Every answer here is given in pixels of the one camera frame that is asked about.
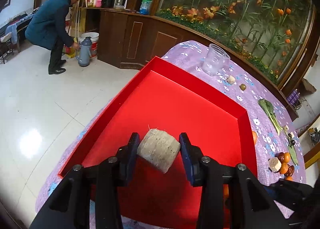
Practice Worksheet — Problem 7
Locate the small orange mandarin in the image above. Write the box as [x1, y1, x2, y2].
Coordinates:
[279, 162, 289, 174]

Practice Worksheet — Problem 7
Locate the large orange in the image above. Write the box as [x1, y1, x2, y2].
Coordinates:
[252, 131, 258, 144]

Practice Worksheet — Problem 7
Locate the red dried jujube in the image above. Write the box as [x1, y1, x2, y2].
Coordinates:
[277, 152, 285, 163]

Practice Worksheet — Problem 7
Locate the large red jujube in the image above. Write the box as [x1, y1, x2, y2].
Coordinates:
[284, 165, 295, 177]

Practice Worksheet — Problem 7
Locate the large green leaf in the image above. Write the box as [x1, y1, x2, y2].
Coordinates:
[288, 143, 298, 166]

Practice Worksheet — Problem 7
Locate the purple floral tablecloth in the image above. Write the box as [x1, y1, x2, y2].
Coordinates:
[35, 40, 306, 213]

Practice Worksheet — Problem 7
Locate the red shallow tray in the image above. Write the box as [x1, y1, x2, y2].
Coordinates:
[58, 56, 258, 229]

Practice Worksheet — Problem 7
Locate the small green olive fruit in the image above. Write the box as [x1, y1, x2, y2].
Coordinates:
[240, 84, 246, 91]

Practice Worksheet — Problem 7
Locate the small beige root piece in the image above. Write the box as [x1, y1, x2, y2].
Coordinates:
[227, 75, 236, 85]

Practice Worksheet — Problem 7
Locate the green bok choy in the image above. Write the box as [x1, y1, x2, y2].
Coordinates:
[258, 98, 283, 136]

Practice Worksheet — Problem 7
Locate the purple bottles pack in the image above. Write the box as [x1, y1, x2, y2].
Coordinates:
[287, 89, 300, 105]

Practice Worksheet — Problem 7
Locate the clear plastic cup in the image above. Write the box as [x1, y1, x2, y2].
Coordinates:
[201, 43, 230, 76]

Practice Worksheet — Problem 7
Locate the grey blue thermos jug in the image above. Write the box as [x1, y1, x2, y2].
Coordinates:
[76, 36, 92, 67]

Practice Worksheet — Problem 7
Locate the dark wooden cabinet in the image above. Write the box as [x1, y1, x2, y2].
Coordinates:
[83, 8, 298, 120]

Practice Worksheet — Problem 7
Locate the white plastic bucket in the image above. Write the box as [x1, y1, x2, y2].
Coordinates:
[79, 32, 99, 58]

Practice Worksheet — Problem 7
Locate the man in blue jacket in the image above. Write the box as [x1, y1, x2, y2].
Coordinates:
[25, 0, 80, 75]

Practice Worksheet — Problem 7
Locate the water bottle green label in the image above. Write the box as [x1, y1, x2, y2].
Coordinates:
[139, 0, 152, 15]

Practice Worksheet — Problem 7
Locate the flower aquarium display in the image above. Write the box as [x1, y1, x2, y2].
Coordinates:
[157, 0, 313, 84]

